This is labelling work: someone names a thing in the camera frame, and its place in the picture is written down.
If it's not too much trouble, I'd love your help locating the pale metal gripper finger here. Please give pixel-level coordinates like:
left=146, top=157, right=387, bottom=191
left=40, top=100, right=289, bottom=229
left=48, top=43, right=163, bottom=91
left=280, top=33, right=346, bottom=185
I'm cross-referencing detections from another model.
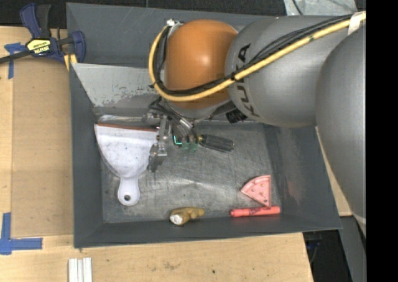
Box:
left=156, top=143, right=170, bottom=167
left=147, top=144, right=158, bottom=174

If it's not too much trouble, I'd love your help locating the white dustpan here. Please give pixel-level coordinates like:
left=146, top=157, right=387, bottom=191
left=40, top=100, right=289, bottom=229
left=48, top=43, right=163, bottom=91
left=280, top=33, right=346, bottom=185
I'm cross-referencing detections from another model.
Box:
left=93, top=123, right=160, bottom=207

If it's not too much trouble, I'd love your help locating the grey metal bin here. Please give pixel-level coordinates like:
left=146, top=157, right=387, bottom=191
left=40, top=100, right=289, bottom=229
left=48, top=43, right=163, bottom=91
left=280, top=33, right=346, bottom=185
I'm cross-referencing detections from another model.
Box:
left=65, top=2, right=343, bottom=249

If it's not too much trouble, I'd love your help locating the tan toy figure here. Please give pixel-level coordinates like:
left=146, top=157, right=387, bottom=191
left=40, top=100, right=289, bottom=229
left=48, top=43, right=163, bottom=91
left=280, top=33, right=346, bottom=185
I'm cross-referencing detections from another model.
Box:
left=169, top=207, right=206, bottom=226

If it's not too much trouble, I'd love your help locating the pink toy wedge slice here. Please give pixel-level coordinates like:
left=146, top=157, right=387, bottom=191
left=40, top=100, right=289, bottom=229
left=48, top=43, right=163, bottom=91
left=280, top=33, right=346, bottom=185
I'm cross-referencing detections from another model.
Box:
left=239, top=174, right=272, bottom=208

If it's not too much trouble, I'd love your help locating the orange-red marker pen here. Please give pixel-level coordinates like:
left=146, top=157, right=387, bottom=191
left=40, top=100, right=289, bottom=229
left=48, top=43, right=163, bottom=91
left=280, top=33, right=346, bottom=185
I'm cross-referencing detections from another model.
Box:
left=229, top=205, right=281, bottom=218

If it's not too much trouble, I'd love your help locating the black cylinder on white bracket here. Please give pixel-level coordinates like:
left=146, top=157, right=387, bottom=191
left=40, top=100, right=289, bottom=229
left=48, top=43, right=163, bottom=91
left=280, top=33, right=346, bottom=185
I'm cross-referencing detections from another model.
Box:
left=186, top=118, right=236, bottom=153

